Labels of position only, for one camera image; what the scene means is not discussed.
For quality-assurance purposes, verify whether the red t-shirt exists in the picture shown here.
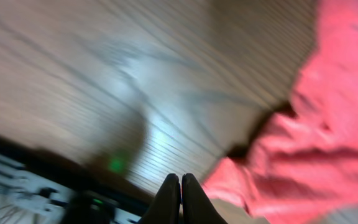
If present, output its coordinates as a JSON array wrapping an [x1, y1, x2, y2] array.
[[203, 0, 358, 223]]

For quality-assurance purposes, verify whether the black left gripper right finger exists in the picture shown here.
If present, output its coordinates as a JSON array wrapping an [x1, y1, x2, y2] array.
[[181, 173, 227, 224]]

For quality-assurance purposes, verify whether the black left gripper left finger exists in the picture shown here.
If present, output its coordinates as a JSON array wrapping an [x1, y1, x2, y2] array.
[[138, 174, 181, 224]]

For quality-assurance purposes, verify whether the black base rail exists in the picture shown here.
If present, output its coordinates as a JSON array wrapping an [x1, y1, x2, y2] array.
[[0, 136, 150, 223]]

